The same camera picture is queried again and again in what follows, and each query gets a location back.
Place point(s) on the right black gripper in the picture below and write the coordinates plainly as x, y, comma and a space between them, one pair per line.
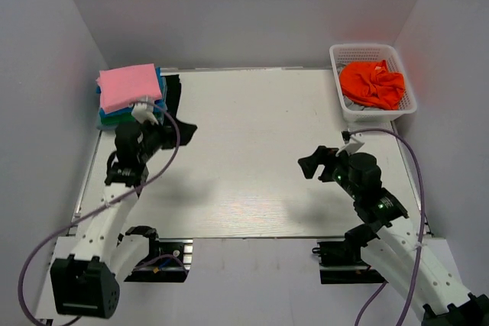
323, 156

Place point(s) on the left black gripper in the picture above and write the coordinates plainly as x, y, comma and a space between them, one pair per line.
166, 132

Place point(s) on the pink t shirt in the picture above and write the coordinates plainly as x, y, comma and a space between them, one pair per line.
128, 87

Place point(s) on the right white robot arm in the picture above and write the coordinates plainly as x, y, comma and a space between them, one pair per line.
388, 242

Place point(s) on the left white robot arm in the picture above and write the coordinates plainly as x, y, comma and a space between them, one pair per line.
87, 282

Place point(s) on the black folded t shirt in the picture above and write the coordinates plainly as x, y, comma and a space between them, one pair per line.
174, 90

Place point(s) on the grey t shirt in basket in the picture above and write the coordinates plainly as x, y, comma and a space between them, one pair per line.
351, 105

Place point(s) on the green folded t shirt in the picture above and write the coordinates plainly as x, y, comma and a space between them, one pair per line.
116, 119

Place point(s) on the orange t shirt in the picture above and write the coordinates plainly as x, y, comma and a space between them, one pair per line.
373, 84

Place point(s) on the light blue folded t shirt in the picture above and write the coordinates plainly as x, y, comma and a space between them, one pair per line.
103, 127

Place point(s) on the white plastic basket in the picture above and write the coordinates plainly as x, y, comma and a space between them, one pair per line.
348, 53

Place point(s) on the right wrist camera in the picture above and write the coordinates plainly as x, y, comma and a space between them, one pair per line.
351, 144

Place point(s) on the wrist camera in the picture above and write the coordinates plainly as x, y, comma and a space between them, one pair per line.
351, 144
143, 111

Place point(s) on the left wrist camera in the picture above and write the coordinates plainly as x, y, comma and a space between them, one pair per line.
143, 111

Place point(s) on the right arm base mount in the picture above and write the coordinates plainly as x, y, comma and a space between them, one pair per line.
339, 265

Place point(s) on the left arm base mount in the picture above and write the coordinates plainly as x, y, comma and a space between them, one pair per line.
168, 261

